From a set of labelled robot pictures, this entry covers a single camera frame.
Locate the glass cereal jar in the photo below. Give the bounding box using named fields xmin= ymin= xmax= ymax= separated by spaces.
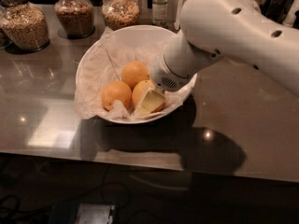
xmin=54 ymin=0 xmax=94 ymax=38
xmin=102 ymin=0 xmax=140 ymax=31

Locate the clear glass bottle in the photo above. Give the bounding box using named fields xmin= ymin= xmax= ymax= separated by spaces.
xmin=151 ymin=0 xmax=168 ymax=27

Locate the large glass grain jar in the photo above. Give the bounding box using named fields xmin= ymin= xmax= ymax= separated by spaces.
xmin=0 ymin=0 xmax=50 ymax=51

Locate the white ceramic bowl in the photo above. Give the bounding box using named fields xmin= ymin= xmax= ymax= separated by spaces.
xmin=75 ymin=24 xmax=198 ymax=125

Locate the orange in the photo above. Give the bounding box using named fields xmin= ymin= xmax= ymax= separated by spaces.
xmin=101 ymin=81 xmax=132 ymax=111
xmin=131 ymin=79 xmax=166 ymax=114
xmin=121 ymin=61 xmax=149 ymax=89

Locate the glass jar at edge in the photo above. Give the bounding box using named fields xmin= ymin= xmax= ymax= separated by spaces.
xmin=0 ymin=7 xmax=12 ymax=49

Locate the middle glass cereal jar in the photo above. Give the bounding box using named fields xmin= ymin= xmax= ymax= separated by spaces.
xmin=54 ymin=0 xmax=94 ymax=38

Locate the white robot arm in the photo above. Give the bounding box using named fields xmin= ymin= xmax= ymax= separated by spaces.
xmin=135 ymin=0 xmax=299 ymax=116

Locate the right glass cereal jar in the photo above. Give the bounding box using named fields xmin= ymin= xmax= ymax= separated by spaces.
xmin=102 ymin=0 xmax=140 ymax=31

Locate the white paper liner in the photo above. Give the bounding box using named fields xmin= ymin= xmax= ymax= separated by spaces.
xmin=73 ymin=26 xmax=195 ymax=121

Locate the grey box under table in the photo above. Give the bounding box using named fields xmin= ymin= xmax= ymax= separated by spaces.
xmin=48 ymin=202 xmax=118 ymax=224

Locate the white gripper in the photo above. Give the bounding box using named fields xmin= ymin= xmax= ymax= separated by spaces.
xmin=134 ymin=49 xmax=190 ymax=116

